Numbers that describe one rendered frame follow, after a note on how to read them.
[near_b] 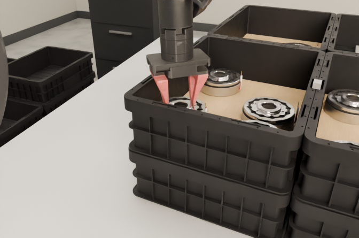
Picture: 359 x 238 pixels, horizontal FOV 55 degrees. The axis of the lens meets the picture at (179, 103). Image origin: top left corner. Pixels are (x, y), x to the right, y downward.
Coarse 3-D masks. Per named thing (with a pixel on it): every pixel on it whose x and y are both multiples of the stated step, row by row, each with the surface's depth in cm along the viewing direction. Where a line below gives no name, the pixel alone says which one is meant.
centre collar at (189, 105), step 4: (176, 100) 66; (180, 100) 66; (184, 100) 66; (172, 104) 65; (176, 104) 66; (180, 104) 66; (184, 104) 66; (188, 104) 64; (188, 108) 63; (192, 108) 64
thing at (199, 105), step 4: (180, 96) 69; (184, 96) 69; (172, 100) 68; (188, 100) 67; (196, 100) 67; (196, 104) 66; (200, 104) 66; (204, 104) 65; (196, 108) 64; (200, 108) 65; (204, 108) 64
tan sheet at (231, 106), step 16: (208, 96) 80; (224, 96) 80; (240, 96) 80; (256, 96) 80; (272, 96) 80; (288, 96) 80; (304, 96) 80; (208, 112) 74; (224, 112) 74; (240, 112) 74
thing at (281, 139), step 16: (288, 48) 81; (304, 48) 80; (320, 64) 71; (144, 80) 64; (128, 96) 59; (144, 112) 57; (160, 112) 56; (176, 112) 54; (192, 112) 54; (304, 112) 56; (208, 128) 53; (224, 128) 52; (240, 128) 51; (256, 128) 50; (272, 128) 50; (304, 128) 50; (272, 144) 49; (288, 144) 48
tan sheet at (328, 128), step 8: (320, 120) 71; (328, 120) 71; (336, 120) 71; (320, 128) 68; (328, 128) 68; (336, 128) 68; (344, 128) 68; (352, 128) 68; (320, 136) 66; (328, 136) 66; (336, 136) 66; (344, 136) 66; (352, 136) 66
